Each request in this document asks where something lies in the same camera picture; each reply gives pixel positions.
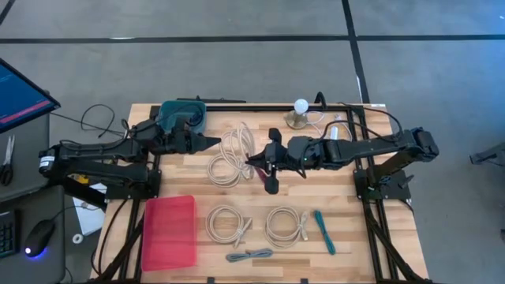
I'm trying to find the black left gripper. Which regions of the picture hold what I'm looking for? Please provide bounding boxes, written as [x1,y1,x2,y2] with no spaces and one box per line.
[159,118,222,155]

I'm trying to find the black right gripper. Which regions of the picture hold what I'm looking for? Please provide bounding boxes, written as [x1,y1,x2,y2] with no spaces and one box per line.
[246,128,312,195]

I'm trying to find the large beige cable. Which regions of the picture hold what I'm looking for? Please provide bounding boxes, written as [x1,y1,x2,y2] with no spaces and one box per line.
[206,121,258,189]

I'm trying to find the teal green cable bundle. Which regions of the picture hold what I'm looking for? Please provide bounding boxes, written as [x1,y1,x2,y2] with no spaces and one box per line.
[312,209,337,256]

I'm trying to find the grey cable bundle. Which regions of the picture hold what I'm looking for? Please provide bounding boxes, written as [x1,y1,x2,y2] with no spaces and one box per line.
[225,248,275,263]

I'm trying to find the teal plastic basket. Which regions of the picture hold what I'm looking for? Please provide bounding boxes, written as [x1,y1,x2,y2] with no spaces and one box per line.
[156,99,208,134]

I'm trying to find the brass lamp with white bulb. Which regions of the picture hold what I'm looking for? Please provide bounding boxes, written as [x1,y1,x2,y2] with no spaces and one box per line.
[284,98,311,131]

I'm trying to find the pink plastic bin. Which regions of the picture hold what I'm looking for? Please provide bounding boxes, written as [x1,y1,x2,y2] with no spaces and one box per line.
[140,194,198,272]

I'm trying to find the white paper sheet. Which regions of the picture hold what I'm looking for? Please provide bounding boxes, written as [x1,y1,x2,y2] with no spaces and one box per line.
[72,182,107,237]

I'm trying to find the grey operator desk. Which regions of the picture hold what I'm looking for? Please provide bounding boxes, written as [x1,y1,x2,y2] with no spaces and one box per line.
[0,112,67,284]

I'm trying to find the monitor with blue screen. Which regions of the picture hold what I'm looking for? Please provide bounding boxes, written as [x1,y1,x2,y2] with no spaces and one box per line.
[0,58,62,135]

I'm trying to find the black computer mouse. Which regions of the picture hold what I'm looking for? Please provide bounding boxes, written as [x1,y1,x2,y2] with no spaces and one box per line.
[24,219,57,259]

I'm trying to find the scissors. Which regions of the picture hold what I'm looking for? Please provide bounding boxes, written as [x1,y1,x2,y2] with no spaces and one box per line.
[0,133,17,187]

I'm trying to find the black keyboard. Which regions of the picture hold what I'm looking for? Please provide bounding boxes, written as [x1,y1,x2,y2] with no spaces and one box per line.
[0,208,21,260]

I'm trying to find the black aluminium table frame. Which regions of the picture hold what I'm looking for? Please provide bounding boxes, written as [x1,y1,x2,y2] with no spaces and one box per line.
[90,103,435,284]

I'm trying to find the white lamp cable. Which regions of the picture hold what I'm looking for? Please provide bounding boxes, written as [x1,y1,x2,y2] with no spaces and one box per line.
[305,110,355,144]

